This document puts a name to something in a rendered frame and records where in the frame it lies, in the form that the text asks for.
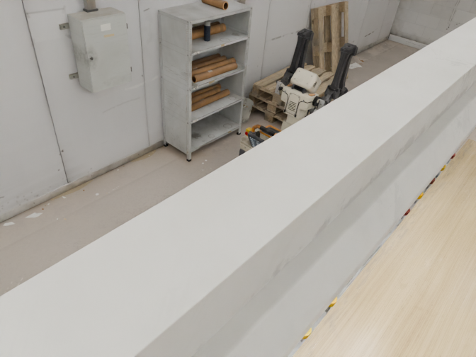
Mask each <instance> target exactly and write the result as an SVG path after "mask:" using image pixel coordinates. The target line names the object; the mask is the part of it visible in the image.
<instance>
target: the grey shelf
mask: <svg viewBox="0 0 476 357"><path fill-rule="evenodd" d="M223 1H227V2H228V8H227V10H223V9H221V8H217V7H214V6H211V5H208V4H204V3H203V2H202V1H199V2H195V3H191V4H184V5H180V6H173V7H169V8H162V9H158V25H159V55H160V70H161V99H162V115H163V131H164V146H165V147H167V146H168V144H167V143H166V142H168V143H169V144H170V145H172V146H174V147H175V148H177V149H179V150H180V151H182V152H183V153H185V154H186V152H187V159H186V161H188V162H190V161H191V152H194V151H196V150H197V149H199V148H200V147H202V146H203V145H206V144H209V143H211V142H213V141H215V140H217V139H219V138H221V137H223V136H225V135H227V134H228V133H230V132H232V131H234V130H236V129H238V128H239V130H238V132H237V135H240V134H241V124H242V111H243V103H244V90H245V82H246V74H247V60H248V53H249V39H250V32H251V17H252V10H253V7H252V6H247V5H245V4H241V3H239V2H236V1H233V0H223ZM223 19H224V22H223ZM205 21H210V23H214V22H217V21H219V22H220V23H224V24H225V25H226V31H225V32H221V33H216V34H213V35H210V41H208V42H207V41H204V37H202V38H197V39H194V40H192V28H194V27H197V26H202V25H205ZM248 23H249V25H248ZM247 31H248V32H247ZM217 53H219V54H220V55H221V56H223V55H225V56H226V57H227V59H229V58H232V57H233V58H235V59H236V63H237V69H234V70H232V71H229V72H225V73H223V74H219V75H217V76H214V77H211V78H209V79H205V80H202V81H199V82H196V83H193V81H192V61H193V60H198V59H200V58H204V57H208V56H211V55H215V54H217ZM245 53H246V55H245ZM244 61H245V63H244ZM243 75H244V78H243ZM242 83H243V86H242ZM216 84H220V85H221V89H220V90H221V91H223V90H225V89H229V92H230V94H229V95H228V96H225V97H223V98H221V99H219V100H217V101H214V102H212V103H210V104H208V105H206V106H203V107H202V108H199V109H197V110H194V111H192V112H191V93H193V92H196V91H199V90H201V89H205V88H208V87H209V86H213V85H216ZM240 106H241V107H240ZM186 109H187V112H186ZM218 111H219V112H218ZM239 114H240V115H239Z"/></svg>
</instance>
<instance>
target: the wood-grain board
mask: <svg viewBox="0 0 476 357"><path fill-rule="evenodd" d="M292 357H476V141H474V140H471V139H468V141H467V142H466V143H465V144H464V145H463V147H462V148H461V149H460V151H459V152H458V153H457V154H456V155H455V156H454V157H453V159H452V160H451V161H450V163H449V164H448V165H447V167H446V168H445V169H444V170H443V171H442V172H441V174H440V175H439V176H438V178H437V179H436V180H435V181H434V182H433V183H432V185H431V186H430V187H429V189H428V190H427V191H426V192H425V194H423V196H422V197H421V198H420V200H419V201H418V202H417V203H416V205H415V206H414V207H413V208H412V209H411V211H410V212H409V213H408V215H407V216H406V217H405V218H404V219H403V221H402V222H401V223H400V224H399V226H398V227H397V228H396V229H395V231H394V232H393V233H392V234H391V235H390V237H389V238H388V239H387V240H386V242H385V243H384V244H383V245H382V246H381V248H380V249H379V250H378V252H377V253H376V254H375V255H374V257H373V258H372V259H371V260H370V261H369V262H368V264H367V265H366V266H365V268H364V269H363V270H362V271H361V272H360V273H359V275H358V276H357V277H356V279H355V280H354V281H353V282H352V284H350V286H349V287H348V288H347V290H346V291H345V292H344V294H343V295H342V296H341V297H340V298H339V299H338V301H337V302H336V303H335V304H334V306H333V307H332V308H331V309H330V311H329V312H328V313H327V314H326V316H325V317H324V318H323V319H322V321H321V322H320V323H319V324H318V325H317V327H316V328H315V329H314V330H313V332H312V333H311V334H310V335H309V336H308V338H307V339H306V340H305V341H304V343H303V344H302V345H301V347H300V348H299V349H298V350H297V351H296V352H295V354H294V355H293V356H292Z"/></svg>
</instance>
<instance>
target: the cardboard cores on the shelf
mask: <svg viewBox="0 0 476 357"><path fill-rule="evenodd" d="M225 31H226V25H225V24H224V23H220V22H219V21H217V22H214V23H211V24H210V34H211V35H213V34H216V33H221V32H225ZM202 37H204V25H200V26H197V27H194V28H192V40H194V39H197V38H202ZM234 69H237V63H236V59H235V58H233V57H232V58H229V59H227V57H226V56H225V55H223V56H221V55H220V54H219V53H217V54H215V55H211V56H208V57H204V58H200V59H197V60H193V61H192V81H193V83H196V82H199V81H202V80H205V79H209V78H211V77H215V76H217V75H219V74H223V73H225V72H229V71H232V70H234ZM220 89H221V85H220V84H216V85H213V86H209V87H208V88H205V89H201V90H199V91H196V92H193V93H191V112H192V111H195V110H197V109H199V108H202V107H203V106H206V105H208V104H210V103H212V102H214V101H217V100H219V99H221V98H223V97H226V96H228V95H229V94H230V90H229V89H225V90H223V91H221V90H220Z"/></svg>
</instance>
